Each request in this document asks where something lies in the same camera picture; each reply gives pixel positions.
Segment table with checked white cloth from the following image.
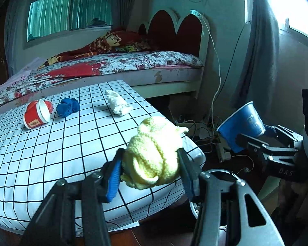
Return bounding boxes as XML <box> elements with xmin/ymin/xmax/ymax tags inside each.
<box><xmin>0</xmin><ymin>80</ymin><xmax>206</xmax><ymax>237</ymax></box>

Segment bed with red headboard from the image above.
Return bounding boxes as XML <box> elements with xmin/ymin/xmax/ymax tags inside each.
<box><xmin>0</xmin><ymin>8</ymin><xmax>209</xmax><ymax>113</ymax></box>

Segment floral bedsheet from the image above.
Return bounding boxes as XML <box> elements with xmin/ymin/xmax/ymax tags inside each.
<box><xmin>0</xmin><ymin>51</ymin><xmax>204</xmax><ymax>110</ymax></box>

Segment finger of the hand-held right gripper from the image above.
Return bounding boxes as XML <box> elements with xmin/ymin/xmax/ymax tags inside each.
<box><xmin>235</xmin><ymin>133</ymin><xmax>298</xmax><ymax>159</ymax></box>
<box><xmin>264</xmin><ymin>124</ymin><xmax>302</xmax><ymax>144</ymax></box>

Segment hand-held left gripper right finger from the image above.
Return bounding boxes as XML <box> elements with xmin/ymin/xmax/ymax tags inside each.
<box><xmin>177</xmin><ymin>149</ymin><xmax>285</xmax><ymax>246</ymax></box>

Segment red paper cup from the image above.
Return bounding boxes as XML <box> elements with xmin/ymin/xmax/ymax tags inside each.
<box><xmin>24</xmin><ymin>100</ymin><xmax>53</xmax><ymax>130</ymax></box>

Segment grey curtain beside door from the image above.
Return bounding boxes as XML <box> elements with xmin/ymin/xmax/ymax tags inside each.
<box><xmin>4</xmin><ymin>0</ymin><xmax>29</xmax><ymax>67</ymax></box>

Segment bright window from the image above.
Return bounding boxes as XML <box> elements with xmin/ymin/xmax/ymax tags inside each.
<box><xmin>269</xmin><ymin>0</ymin><xmax>308</xmax><ymax>44</ymax></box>

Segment pink cloth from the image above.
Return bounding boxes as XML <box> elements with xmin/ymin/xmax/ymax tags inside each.
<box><xmin>0</xmin><ymin>58</ymin><xmax>45</xmax><ymax>93</ymax></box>

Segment blue cloth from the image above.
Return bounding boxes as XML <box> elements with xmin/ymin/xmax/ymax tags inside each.
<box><xmin>56</xmin><ymin>98</ymin><xmax>80</xmax><ymax>117</ymax></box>

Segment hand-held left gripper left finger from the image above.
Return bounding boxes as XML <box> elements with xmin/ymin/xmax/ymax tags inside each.
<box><xmin>21</xmin><ymin>150</ymin><xmax>124</xmax><ymax>246</ymax></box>

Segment dark clothes on windowsill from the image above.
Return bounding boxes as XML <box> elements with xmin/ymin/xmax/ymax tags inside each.
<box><xmin>88</xmin><ymin>18</ymin><xmax>106</xmax><ymax>27</ymax></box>

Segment grey curtain beside headboard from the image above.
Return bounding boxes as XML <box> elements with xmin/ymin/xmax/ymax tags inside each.
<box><xmin>110</xmin><ymin>0</ymin><xmax>134</xmax><ymax>30</ymax></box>

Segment thin cable with round button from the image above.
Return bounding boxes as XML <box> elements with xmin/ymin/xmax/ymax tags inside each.
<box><xmin>231</xmin><ymin>156</ymin><xmax>254</xmax><ymax>173</ymax></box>

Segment window with green curtain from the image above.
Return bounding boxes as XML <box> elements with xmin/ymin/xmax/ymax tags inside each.
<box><xmin>24</xmin><ymin>0</ymin><xmax>113</xmax><ymax>48</ymax></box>

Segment red printed blanket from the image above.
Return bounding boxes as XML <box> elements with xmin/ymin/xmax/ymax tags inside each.
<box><xmin>44</xmin><ymin>28</ymin><xmax>154</xmax><ymax>68</ymax></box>

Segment tangle of floor cables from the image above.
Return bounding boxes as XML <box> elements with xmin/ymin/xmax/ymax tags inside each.
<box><xmin>175</xmin><ymin>115</ymin><xmax>221</xmax><ymax>149</ymax></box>

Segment white power strip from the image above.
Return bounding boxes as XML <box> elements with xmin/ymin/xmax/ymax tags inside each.
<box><xmin>217</xmin><ymin>143</ymin><xmax>233</xmax><ymax>162</ymax></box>

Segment yellow knitted cloth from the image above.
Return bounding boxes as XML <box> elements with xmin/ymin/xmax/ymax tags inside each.
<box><xmin>121</xmin><ymin>117</ymin><xmax>189</xmax><ymax>190</ymax></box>

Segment blue embroidered curtain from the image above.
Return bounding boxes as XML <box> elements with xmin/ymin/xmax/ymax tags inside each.
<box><xmin>231</xmin><ymin>0</ymin><xmax>280</xmax><ymax>116</ymax></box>

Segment white tissue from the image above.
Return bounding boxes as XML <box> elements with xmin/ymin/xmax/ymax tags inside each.
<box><xmin>105</xmin><ymin>90</ymin><xmax>132</xmax><ymax>117</ymax></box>

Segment black wall cable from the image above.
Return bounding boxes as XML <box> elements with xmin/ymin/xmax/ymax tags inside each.
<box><xmin>221</xmin><ymin>23</ymin><xmax>249</xmax><ymax>109</ymax></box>

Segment plain blue paper cup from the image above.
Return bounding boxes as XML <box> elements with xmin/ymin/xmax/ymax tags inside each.
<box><xmin>217</xmin><ymin>101</ymin><xmax>266</xmax><ymax>154</ymax></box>

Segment white charging cable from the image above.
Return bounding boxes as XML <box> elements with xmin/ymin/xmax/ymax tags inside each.
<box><xmin>201</xmin><ymin>13</ymin><xmax>222</xmax><ymax>134</ymax></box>

